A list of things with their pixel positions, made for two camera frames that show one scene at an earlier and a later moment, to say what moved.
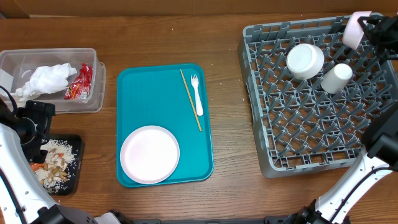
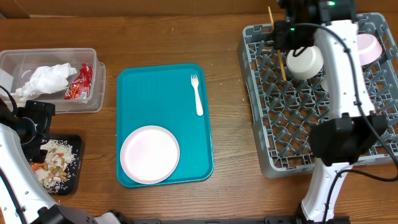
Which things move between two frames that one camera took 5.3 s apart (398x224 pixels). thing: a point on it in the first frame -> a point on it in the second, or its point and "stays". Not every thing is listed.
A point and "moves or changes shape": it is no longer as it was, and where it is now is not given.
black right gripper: x=384 y=25 -> x=284 y=32
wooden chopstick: x=192 y=101 -> x=278 y=52
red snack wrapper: x=79 y=88 stays
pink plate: x=149 y=154 stays
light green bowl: x=304 y=60 stays
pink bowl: x=352 y=31 moves or changes shape
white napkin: x=46 y=79 stays
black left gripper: x=34 y=149 stays
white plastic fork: x=194 y=83 stays
